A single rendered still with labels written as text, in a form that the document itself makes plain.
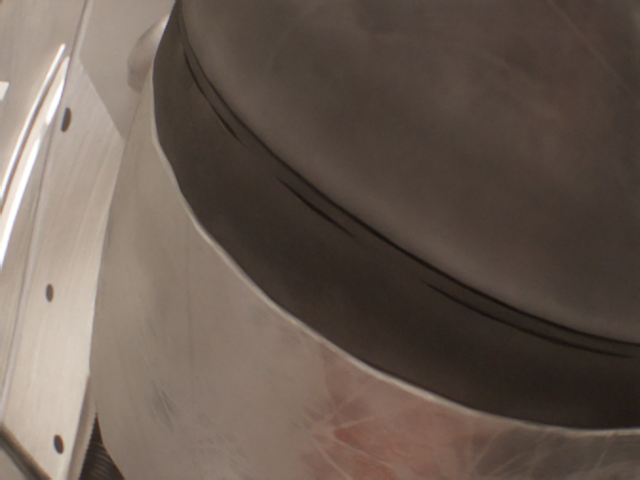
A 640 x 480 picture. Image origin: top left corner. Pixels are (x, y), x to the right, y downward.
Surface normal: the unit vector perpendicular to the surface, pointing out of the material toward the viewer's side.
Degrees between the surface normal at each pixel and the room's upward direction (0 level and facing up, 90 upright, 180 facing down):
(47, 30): 90
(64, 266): 90
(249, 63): 84
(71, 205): 90
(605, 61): 102
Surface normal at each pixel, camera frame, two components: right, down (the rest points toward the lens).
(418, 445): -0.46, 0.43
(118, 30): 0.88, 0.08
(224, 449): -0.78, 0.21
